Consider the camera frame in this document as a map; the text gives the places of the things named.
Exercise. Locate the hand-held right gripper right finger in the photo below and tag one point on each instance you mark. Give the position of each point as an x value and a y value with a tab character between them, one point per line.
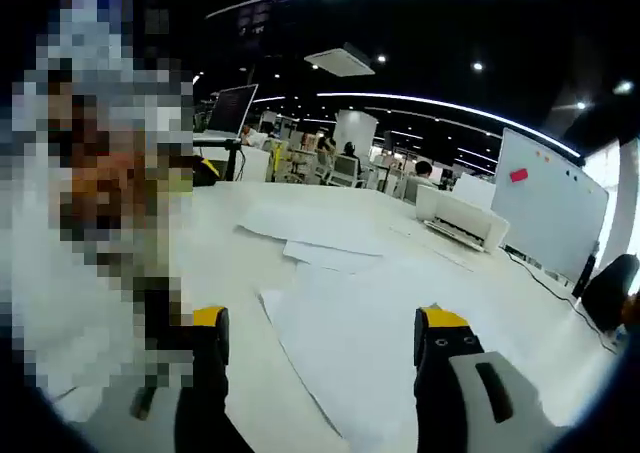
440	373

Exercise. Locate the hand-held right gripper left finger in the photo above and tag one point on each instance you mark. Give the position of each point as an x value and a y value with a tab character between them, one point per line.
210	353

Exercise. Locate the stack of white printing papers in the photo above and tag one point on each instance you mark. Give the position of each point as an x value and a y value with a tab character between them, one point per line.
340	333

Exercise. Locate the black monitor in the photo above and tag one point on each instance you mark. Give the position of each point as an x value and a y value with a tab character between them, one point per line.
232	105

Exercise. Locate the yellow and white rack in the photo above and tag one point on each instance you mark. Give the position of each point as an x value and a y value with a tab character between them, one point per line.
279	160

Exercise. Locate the white table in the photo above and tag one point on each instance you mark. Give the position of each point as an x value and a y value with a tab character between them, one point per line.
220	253

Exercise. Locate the grey office chair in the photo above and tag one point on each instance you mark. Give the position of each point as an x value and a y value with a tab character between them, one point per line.
346	170

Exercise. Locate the white square pillar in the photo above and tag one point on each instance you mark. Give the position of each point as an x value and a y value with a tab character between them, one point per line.
355	128

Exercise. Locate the white printer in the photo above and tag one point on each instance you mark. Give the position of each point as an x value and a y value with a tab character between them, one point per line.
465	218

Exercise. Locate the hanging dark sign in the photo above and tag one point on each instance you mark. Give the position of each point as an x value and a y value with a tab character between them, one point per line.
255	20

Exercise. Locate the black slim upright object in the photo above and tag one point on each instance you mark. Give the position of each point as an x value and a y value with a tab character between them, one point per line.
585	278

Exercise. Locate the ceiling air conditioner unit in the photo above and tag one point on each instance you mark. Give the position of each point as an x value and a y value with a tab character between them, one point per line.
340	60

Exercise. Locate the black office chair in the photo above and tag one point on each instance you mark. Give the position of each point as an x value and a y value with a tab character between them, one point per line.
610	293

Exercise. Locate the white whiteboard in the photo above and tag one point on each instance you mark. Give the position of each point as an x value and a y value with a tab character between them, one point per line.
550	213

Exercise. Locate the red whiteboard eraser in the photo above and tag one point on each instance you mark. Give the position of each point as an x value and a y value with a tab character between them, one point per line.
519	175

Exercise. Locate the curved ceiling light strip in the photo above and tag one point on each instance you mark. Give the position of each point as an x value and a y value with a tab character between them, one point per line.
500	118

